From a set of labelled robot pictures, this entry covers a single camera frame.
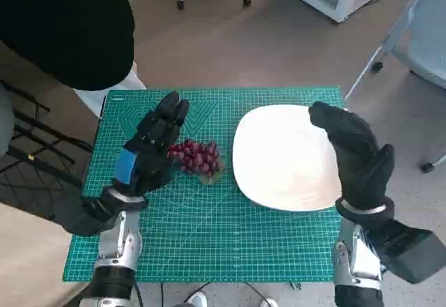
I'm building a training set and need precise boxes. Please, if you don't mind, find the light wooden table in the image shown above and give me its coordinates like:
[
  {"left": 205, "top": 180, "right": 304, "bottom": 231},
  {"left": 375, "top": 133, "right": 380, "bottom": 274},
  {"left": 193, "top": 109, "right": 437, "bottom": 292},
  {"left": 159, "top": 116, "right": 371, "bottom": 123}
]
[{"left": 0, "top": 200, "right": 83, "bottom": 307}]

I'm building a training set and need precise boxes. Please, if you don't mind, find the black metal frame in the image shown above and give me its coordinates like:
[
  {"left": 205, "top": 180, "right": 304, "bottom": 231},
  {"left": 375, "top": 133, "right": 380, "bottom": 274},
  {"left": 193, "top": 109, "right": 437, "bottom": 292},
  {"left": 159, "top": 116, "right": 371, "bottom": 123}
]
[{"left": 0, "top": 80, "right": 93, "bottom": 217}]

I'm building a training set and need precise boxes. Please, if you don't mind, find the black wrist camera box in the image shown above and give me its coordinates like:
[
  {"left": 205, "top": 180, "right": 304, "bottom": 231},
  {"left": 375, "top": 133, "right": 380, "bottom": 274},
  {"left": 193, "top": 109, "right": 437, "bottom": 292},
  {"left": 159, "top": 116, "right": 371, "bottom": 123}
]
[
  {"left": 55, "top": 195, "right": 118, "bottom": 237},
  {"left": 374, "top": 218, "right": 446, "bottom": 285}
]

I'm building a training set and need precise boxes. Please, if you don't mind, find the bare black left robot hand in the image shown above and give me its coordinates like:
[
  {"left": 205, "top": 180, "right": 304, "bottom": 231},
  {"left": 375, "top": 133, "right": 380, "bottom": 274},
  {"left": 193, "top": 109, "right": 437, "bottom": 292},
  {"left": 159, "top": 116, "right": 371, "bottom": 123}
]
[{"left": 110, "top": 90, "right": 191, "bottom": 200}]

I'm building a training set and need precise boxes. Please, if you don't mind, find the white square plate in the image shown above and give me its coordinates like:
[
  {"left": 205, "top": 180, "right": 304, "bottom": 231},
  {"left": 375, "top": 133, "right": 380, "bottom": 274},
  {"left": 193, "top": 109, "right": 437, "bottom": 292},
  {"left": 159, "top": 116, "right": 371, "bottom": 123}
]
[{"left": 231, "top": 104, "right": 346, "bottom": 212}]

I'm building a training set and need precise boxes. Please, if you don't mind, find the person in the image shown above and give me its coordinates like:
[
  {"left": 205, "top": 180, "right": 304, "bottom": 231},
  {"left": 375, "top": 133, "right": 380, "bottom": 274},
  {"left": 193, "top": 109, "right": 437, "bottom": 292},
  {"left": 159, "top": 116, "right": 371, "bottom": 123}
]
[{"left": 0, "top": 0, "right": 147, "bottom": 120}]

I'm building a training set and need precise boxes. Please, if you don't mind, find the green cutting mat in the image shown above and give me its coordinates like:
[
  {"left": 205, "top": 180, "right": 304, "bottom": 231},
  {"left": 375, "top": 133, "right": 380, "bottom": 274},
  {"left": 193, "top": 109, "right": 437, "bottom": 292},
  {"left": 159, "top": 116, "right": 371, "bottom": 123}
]
[{"left": 61, "top": 84, "right": 346, "bottom": 283}]

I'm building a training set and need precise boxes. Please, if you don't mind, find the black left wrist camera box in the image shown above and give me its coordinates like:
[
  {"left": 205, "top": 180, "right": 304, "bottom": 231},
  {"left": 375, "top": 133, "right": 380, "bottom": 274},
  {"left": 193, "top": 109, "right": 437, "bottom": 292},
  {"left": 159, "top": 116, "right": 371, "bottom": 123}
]
[{"left": 55, "top": 195, "right": 118, "bottom": 237}]

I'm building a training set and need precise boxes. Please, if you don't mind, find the pale blue mesh chair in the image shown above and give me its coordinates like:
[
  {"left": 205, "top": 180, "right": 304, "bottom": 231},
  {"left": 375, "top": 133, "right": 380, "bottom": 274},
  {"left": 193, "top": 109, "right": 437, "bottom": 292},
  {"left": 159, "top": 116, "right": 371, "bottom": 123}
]
[{"left": 343, "top": 0, "right": 446, "bottom": 174}]

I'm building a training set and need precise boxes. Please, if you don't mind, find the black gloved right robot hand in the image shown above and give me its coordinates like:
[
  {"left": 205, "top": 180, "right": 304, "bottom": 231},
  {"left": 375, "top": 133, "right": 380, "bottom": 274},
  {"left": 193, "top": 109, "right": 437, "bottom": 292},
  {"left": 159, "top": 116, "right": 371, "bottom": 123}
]
[{"left": 308, "top": 100, "right": 397, "bottom": 214}]

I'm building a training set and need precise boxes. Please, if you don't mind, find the purple toy grape bunch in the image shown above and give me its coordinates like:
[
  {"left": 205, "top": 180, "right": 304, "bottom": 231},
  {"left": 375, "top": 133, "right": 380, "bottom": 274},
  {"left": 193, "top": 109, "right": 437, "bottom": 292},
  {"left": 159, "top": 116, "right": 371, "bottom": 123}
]
[{"left": 166, "top": 139, "right": 226, "bottom": 185}]

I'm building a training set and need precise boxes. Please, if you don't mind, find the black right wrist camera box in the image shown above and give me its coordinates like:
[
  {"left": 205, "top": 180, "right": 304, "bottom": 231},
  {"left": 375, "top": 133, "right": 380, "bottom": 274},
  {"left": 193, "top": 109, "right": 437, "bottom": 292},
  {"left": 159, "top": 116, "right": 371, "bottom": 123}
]
[{"left": 374, "top": 218, "right": 446, "bottom": 285}]

